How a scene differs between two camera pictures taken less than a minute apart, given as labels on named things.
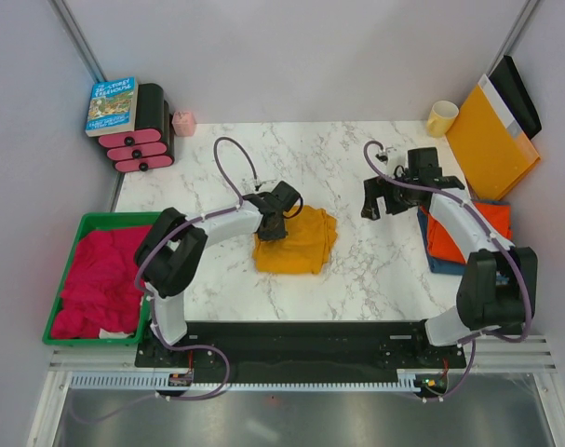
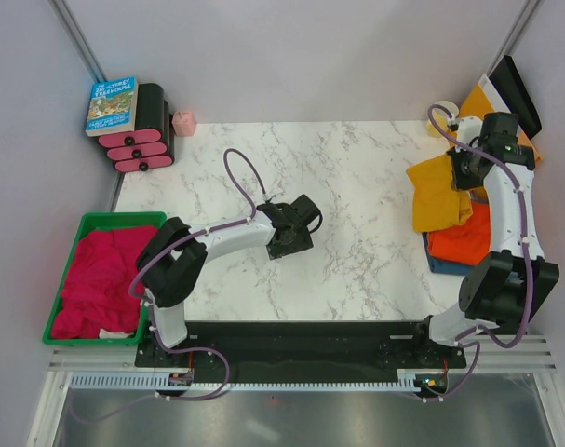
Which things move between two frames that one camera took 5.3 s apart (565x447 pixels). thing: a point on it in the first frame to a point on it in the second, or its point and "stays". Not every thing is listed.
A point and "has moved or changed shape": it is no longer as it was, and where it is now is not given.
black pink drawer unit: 152,144 stays
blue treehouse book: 113,107 stays
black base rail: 290,345 stays
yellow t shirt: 307,247 has moved or changed shape
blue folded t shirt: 443,266 stays
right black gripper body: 397,198 to 464,176
